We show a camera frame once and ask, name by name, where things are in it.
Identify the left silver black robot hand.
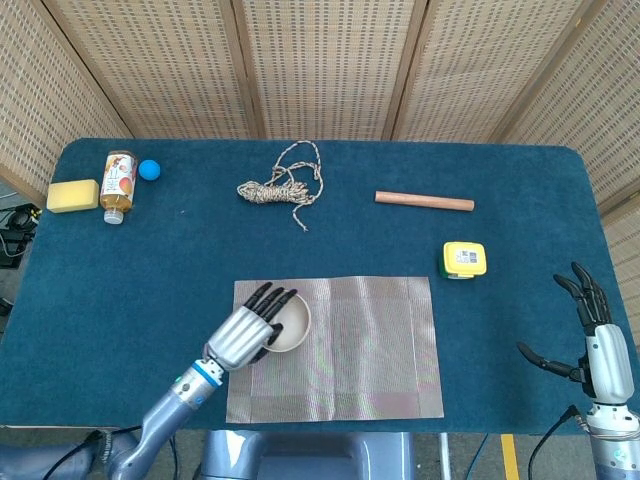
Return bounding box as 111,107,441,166
202,282,300,372

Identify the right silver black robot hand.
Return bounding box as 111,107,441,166
516,261,630,405

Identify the beige round bowl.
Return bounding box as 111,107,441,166
259,292,312,354

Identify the beige woven placemat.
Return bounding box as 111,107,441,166
225,275,445,425

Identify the woven folding screen panel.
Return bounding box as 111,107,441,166
42,0,264,140
382,0,614,144
602,204,640,346
0,0,134,206
492,0,640,211
232,0,429,141

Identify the blue felt table cover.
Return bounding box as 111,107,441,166
0,138,640,434

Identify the blue-grey robot torso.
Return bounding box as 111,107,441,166
199,429,416,480

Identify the green container yellow lid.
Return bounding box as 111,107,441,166
438,241,488,280

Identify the white table leg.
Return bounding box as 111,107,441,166
438,432,453,480

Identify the juice bottle white cap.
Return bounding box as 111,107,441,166
99,151,139,225

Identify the yellow sponge block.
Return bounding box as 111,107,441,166
46,179,100,215

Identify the wooden rolling pin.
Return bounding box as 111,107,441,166
374,190,476,213

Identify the black floor equipment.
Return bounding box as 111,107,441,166
0,202,41,269

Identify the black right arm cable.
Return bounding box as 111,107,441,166
527,404,584,480

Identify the coiled beige braided rope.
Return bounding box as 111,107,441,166
236,140,324,232

